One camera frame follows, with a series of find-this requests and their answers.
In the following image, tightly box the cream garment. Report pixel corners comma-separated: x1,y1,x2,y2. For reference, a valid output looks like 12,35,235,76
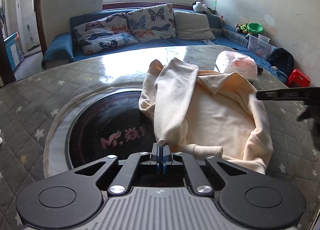
139,59,273,173

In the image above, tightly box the red plastic stool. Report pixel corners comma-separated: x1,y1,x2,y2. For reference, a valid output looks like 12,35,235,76
287,69,311,88

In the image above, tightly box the black backpack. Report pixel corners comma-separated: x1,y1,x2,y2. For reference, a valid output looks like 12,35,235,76
268,47,295,76

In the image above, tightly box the round black table inset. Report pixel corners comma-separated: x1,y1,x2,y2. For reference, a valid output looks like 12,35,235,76
66,88,156,168

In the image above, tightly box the clear plastic box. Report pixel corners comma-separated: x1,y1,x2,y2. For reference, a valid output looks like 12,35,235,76
247,34,275,60

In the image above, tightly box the green bowl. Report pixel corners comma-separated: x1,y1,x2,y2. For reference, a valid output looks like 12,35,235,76
247,23,264,35

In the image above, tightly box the pink white storage bag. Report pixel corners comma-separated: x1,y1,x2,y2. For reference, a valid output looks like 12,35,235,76
214,51,258,80

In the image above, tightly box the butterfly pillow left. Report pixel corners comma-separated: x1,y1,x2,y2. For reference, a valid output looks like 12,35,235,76
73,13,139,55

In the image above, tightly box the butterfly pillow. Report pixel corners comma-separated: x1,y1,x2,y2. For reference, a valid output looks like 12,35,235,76
126,3,177,42
73,13,139,55

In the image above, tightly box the butterfly pillow right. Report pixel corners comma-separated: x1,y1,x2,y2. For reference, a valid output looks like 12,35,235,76
126,3,177,42

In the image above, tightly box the beige cushion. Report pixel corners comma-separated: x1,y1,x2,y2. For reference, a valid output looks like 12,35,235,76
174,11,215,40

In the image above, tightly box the white plush toy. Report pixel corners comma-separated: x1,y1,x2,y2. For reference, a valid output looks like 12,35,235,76
193,1,212,14

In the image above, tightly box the blue sofa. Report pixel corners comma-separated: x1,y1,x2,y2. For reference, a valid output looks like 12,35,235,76
41,8,288,83

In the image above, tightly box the blue toy cabinet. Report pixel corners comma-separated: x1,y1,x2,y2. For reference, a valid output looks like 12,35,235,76
4,32,24,71

